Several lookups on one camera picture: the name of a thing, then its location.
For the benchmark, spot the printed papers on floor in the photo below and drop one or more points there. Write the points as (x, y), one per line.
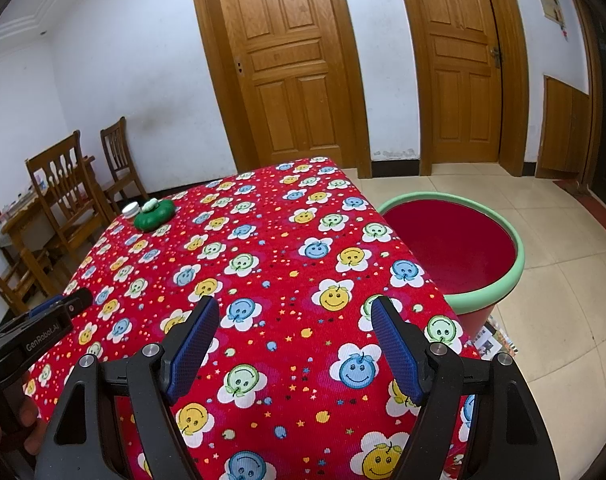
(493, 340)

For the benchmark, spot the wooden dining chair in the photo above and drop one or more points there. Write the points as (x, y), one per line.
(3, 285)
(63, 195)
(120, 160)

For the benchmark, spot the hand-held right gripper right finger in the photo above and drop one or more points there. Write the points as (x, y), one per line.
(398, 355)

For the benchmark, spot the wooden panel door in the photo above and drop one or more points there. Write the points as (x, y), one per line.
(288, 60)
(463, 70)

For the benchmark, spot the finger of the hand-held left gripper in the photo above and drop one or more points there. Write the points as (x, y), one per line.
(68, 302)

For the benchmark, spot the red floor mat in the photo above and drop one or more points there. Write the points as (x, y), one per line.
(593, 205)

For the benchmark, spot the wall poster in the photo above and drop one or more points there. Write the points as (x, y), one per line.
(550, 5)

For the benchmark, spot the green flower-shaped container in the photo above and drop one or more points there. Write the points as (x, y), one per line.
(155, 217)

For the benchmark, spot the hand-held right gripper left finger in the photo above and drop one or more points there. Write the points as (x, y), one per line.
(190, 355)

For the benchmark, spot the wooden dining table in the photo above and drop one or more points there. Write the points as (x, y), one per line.
(18, 225)

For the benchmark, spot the small wooden cabinet door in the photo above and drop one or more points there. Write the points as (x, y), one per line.
(563, 130)

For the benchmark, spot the person's left hand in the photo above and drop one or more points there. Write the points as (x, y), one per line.
(29, 425)

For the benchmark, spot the white lidded jar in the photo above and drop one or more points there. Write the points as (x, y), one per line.
(131, 210)

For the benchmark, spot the red smiley flower tablecloth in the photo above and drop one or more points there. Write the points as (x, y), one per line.
(283, 280)

